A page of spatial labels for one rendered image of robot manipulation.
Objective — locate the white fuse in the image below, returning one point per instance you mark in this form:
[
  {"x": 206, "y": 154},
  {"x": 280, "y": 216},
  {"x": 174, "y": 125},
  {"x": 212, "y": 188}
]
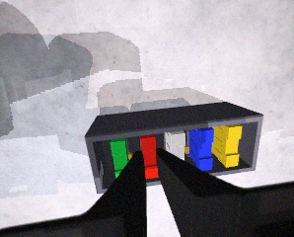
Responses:
[{"x": 175, "y": 143}]

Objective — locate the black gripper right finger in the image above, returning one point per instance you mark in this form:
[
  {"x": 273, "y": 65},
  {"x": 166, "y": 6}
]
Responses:
[{"x": 206, "y": 206}]

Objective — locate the red fuse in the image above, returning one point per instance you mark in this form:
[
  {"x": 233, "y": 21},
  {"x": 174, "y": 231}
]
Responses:
[{"x": 148, "y": 147}]

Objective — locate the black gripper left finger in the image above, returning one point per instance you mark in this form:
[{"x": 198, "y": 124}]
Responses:
[{"x": 120, "y": 212}]

